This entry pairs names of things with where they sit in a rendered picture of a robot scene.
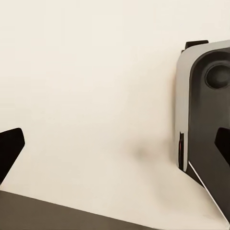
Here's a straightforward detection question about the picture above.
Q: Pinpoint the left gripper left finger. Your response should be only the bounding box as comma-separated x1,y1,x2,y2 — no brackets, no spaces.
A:
0,127,25,185

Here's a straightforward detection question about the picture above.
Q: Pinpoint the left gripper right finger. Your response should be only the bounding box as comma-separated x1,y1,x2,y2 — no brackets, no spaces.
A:
214,127,230,166

